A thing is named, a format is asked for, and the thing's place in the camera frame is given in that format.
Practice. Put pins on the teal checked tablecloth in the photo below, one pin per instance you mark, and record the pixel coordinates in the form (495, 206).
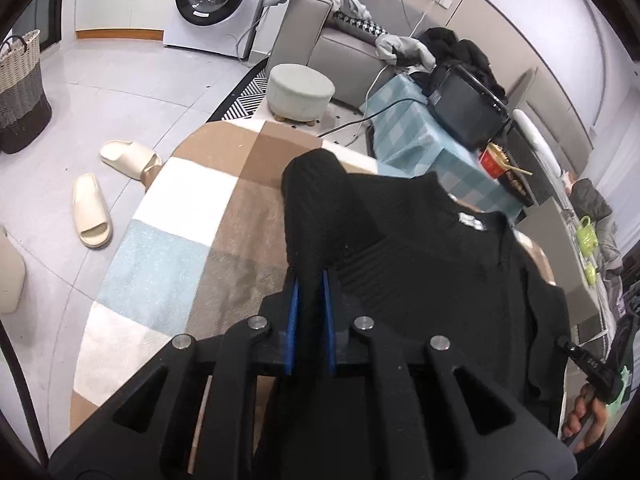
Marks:
(410, 130)

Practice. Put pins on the checked brown blue blanket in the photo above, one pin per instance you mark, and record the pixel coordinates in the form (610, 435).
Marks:
(200, 220)

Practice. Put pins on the black food tray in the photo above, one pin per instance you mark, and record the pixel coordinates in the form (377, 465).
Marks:
(520, 187)

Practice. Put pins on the grey sofa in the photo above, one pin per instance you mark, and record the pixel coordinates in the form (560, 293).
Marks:
(300, 30)

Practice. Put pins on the grey table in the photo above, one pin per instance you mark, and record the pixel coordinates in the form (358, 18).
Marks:
(560, 250)

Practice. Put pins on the person's right hand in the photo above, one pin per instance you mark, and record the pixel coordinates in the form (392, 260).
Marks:
(587, 417)

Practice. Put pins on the black countertop appliance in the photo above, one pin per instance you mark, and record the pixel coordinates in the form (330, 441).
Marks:
(460, 105)

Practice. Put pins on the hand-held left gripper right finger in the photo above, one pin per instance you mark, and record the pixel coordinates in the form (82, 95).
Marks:
(328, 325)

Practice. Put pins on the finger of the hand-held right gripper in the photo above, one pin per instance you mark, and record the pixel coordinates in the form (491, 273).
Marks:
(587, 360)

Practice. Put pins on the black jacket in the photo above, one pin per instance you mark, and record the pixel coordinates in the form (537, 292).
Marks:
(465, 52)

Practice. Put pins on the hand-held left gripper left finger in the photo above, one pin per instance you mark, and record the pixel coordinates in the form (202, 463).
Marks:
(291, 325)

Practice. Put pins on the black white patterned rug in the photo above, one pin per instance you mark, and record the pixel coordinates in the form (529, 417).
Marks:
(245, 95)

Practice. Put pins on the woven laundry basket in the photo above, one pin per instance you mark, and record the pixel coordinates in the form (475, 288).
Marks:
(20, 90)

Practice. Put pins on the houndstooth pillow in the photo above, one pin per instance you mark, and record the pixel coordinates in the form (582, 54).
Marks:
(357, 24)

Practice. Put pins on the white cushion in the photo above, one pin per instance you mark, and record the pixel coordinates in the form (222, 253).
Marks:
(537, 145)

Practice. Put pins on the dark glass door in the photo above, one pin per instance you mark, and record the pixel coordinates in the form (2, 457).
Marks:
(40, 10)

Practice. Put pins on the wooden chopsticks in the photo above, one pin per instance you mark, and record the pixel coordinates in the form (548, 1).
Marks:
(515, 168)

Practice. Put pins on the dark grey jacket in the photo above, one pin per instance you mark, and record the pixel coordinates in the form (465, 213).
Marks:
(597, 205)

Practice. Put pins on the cream slipper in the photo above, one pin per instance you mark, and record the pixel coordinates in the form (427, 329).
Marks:
(90, 210)
(127, 156)

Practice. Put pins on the grey hoodie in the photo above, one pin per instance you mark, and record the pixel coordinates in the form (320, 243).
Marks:
(405, 45)

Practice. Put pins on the black knit sweater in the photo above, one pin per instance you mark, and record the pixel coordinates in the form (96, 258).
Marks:
(425, 240)

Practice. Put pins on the round pale green stool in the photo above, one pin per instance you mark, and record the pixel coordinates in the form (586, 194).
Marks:
(300, 90)

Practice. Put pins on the green cup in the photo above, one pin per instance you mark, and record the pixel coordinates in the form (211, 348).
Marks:
(590, 273)

